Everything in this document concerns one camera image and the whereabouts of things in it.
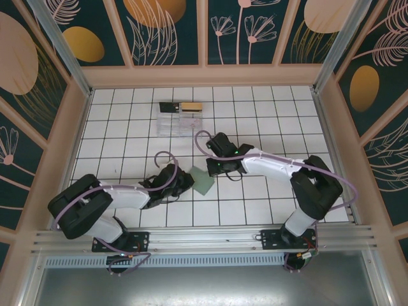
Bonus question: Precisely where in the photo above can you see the clear acrylic card stand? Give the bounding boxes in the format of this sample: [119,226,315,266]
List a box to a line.
[157,101,205,138]

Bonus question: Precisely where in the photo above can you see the aluminium side rail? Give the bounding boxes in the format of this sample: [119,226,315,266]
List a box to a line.
[310,89,361,226]
[50,89,94,230]

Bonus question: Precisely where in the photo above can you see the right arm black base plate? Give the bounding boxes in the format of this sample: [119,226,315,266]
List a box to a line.
[260,228,319,253]

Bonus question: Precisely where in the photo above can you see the green translucent plastic card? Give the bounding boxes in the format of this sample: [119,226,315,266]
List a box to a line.
[188,166,216,195]

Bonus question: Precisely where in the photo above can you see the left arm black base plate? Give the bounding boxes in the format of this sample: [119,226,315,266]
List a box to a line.
[91,231,150,253]

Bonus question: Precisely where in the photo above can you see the black VIP card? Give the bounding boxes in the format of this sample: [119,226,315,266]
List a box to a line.
[159,101,181,114]

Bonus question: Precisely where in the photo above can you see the aluminium frame post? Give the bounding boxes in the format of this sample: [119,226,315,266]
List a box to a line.
[311,0,373,95]
[27,0,94,97]

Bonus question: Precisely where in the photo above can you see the perforated metal cable duct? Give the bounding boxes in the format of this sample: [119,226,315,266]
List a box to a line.
[44,254,288,269]

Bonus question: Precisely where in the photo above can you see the aluminium frame rail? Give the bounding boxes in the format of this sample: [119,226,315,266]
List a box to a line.
[30,224,379,256]

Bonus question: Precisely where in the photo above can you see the gold card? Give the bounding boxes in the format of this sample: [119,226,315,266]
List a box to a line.
[180,101,203,113]

